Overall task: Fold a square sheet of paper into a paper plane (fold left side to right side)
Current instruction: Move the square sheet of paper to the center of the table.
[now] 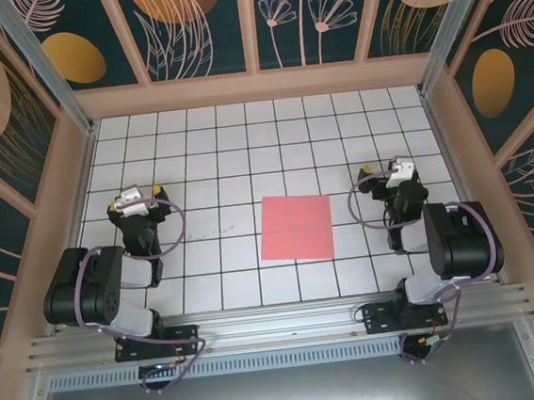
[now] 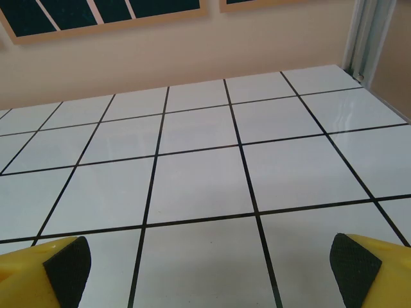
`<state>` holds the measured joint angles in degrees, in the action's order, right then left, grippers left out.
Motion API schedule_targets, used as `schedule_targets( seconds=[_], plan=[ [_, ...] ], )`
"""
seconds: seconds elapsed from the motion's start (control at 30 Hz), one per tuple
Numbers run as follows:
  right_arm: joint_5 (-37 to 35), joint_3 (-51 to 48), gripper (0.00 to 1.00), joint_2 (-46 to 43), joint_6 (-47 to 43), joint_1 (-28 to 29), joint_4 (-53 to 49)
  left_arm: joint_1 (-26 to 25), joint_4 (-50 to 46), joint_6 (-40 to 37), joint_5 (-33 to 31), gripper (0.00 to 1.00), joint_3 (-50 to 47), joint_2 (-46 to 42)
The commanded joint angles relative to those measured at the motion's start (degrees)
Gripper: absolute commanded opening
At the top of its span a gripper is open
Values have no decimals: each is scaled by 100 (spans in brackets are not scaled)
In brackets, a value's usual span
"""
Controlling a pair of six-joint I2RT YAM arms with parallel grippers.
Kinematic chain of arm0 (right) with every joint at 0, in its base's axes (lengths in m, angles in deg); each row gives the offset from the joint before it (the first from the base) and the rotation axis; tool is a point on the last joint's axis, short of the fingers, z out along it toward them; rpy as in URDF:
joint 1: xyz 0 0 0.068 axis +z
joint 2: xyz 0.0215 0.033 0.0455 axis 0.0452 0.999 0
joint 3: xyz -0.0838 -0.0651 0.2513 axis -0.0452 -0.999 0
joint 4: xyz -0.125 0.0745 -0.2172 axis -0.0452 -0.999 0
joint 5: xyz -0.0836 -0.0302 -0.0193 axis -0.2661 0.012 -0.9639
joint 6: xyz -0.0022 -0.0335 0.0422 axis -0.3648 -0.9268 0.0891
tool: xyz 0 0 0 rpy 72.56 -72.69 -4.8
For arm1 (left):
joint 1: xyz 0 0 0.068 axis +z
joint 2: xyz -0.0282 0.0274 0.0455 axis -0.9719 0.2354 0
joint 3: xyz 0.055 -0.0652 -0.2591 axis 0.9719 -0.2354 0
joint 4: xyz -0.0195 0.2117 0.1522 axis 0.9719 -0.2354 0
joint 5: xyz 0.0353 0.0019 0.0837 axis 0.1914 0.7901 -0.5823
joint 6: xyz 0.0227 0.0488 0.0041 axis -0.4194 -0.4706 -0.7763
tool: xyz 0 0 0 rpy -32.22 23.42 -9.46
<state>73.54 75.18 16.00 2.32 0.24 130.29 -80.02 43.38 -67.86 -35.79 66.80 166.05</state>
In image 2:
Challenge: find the flower stem wall panel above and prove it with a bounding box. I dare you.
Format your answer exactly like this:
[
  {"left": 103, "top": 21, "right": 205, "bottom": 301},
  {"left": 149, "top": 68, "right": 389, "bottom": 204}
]
[{"left": 0, "top": 0, "right": 210, "bottom": 46}]

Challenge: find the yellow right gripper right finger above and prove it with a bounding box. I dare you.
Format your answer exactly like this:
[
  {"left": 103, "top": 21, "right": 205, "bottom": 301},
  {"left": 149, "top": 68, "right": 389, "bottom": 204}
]
[{"left": 329, "top": 233, "right": 411, "bottom": 308}]

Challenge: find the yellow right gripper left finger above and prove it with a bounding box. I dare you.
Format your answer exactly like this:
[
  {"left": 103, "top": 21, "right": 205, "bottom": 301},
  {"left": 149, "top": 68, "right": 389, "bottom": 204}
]
[{"left": 0, "top": 235, "right": 92, "bottom": 308}]

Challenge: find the aluminium corner post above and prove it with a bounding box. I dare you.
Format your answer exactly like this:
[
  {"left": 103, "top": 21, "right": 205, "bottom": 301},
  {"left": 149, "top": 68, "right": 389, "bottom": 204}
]
[{"left": 342, "top": 0, "right": 391, "bottom": 81}]

